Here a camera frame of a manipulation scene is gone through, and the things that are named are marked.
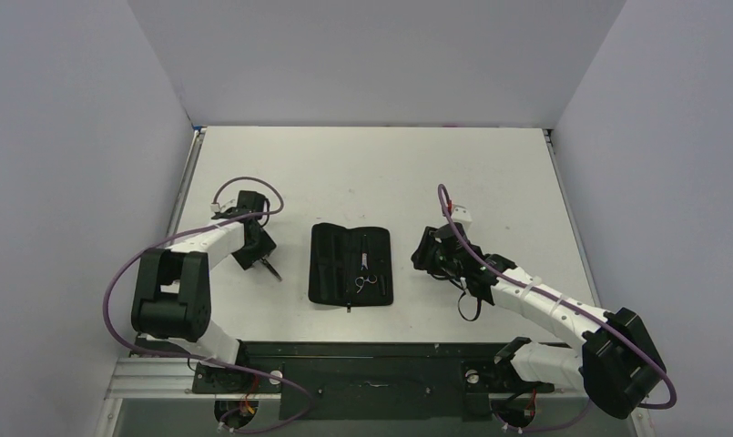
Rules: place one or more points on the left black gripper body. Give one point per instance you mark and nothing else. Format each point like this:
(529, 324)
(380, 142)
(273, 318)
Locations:
(255, 251)

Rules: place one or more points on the silver thinning scissors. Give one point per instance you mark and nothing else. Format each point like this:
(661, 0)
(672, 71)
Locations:
(267, 265)

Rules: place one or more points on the silver scissors red tip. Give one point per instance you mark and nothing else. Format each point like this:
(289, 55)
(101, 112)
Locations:
(365, 276)

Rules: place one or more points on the black zippered tool case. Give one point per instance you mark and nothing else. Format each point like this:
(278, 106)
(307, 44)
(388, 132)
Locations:
(335, 261)

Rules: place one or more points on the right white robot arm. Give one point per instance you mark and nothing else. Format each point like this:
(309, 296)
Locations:
(608, 355)

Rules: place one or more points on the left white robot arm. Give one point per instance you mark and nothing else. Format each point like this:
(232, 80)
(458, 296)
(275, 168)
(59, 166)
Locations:
(217, 244)

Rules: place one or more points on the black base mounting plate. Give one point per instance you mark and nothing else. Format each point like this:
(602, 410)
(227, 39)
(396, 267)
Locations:
(349, 381)

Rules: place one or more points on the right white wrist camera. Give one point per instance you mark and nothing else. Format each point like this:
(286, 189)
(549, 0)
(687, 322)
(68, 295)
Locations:
(460, 214)

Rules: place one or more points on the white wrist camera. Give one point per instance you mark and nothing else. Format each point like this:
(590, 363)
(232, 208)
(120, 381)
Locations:
(460, 214)
(222, 210)

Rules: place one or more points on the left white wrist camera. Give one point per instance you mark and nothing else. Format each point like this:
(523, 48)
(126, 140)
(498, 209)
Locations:
(222, 210)

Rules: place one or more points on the aluminium frame rail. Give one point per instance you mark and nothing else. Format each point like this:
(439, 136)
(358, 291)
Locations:
(173, 235)

